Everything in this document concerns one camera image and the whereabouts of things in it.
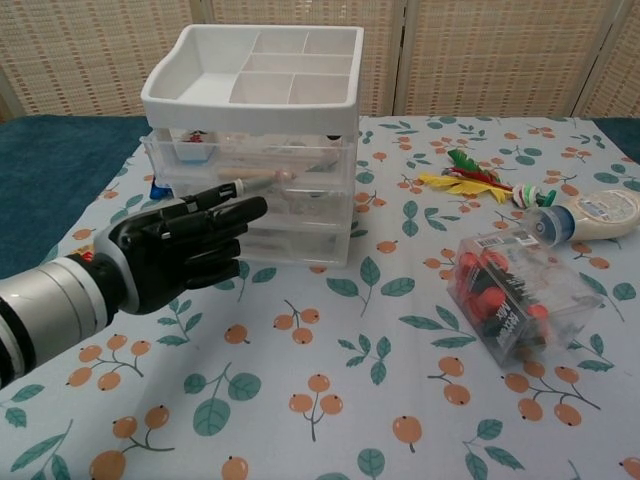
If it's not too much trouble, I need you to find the floral tablecloth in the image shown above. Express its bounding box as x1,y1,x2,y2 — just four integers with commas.
0,115,640,480

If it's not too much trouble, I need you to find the mayonnaise squeeze bottle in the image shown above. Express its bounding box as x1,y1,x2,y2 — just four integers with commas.
524,189,640,250

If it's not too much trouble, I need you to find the white drawer organizer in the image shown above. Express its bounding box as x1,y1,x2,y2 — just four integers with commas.
140,24,365,269

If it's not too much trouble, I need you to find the clear plastic drawer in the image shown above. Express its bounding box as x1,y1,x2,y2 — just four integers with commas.
238,227,350,267
154,182,354,234
142,130,354,190

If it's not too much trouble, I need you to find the clear plastic tomato container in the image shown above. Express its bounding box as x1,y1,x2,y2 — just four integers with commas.
447,232,604,370

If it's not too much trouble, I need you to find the colourful feather shuttlecock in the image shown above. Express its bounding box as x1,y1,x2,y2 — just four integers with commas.
417,148,557,210

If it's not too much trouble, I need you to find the dark blue table cover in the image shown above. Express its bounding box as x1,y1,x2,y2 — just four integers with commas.
0,114,640,281

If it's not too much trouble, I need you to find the wooden pencil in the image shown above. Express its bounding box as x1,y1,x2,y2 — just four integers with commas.
218,167,297,184

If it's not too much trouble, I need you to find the woven folding screen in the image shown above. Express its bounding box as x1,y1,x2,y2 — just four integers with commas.
0,0,640,124

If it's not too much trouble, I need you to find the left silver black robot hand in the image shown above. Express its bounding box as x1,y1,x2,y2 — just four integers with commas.
92,182,270,316

